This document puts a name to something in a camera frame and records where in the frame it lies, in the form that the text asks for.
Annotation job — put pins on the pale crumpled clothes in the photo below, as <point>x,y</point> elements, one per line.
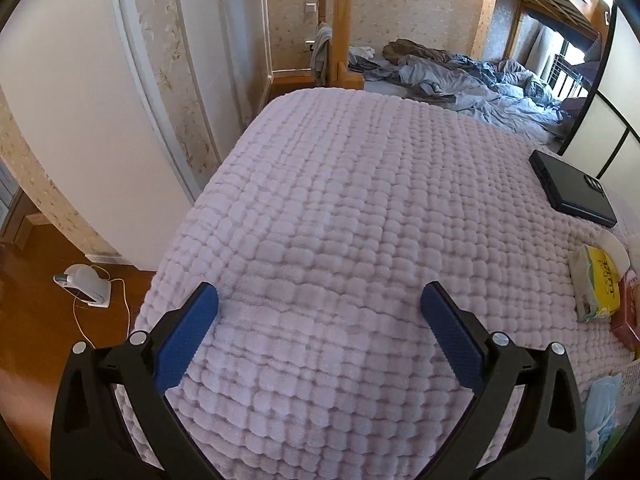
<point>362,52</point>

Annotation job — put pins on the white small floor appliance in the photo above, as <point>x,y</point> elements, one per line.
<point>87,285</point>

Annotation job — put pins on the soft tissue pack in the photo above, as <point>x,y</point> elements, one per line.
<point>597,285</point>

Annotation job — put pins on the wooden bunk bed frame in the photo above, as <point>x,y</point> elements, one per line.
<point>342,10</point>

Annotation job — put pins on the lavender waffle blanket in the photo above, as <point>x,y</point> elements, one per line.
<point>350,200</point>

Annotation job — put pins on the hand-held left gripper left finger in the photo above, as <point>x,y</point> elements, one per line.
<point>185,340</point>

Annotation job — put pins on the black metal railing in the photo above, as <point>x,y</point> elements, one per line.
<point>565,80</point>

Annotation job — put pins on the red box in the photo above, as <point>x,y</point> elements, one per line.
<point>629,310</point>

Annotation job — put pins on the black phone case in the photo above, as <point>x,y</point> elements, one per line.
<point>570,185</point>

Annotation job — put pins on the yellow white medicine box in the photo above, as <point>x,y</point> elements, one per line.
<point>631,380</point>

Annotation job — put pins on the blue face mask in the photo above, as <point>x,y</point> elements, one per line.
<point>602,405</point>

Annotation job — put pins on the white door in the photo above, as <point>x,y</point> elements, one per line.
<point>75,85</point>

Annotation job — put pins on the black framed frosted sliding door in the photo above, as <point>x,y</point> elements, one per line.
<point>620,75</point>

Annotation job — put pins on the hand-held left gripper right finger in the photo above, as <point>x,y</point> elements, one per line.
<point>452,340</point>

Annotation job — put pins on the white wardrobe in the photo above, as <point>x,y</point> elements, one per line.
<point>235,25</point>

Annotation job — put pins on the brown cloth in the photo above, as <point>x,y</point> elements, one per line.
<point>410,49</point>

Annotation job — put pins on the white wall socket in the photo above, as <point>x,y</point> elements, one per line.
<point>308,46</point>

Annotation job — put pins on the blue duvet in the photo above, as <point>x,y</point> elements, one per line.
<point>475,90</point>

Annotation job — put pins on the grey hanging garment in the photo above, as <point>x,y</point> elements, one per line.
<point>320,55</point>

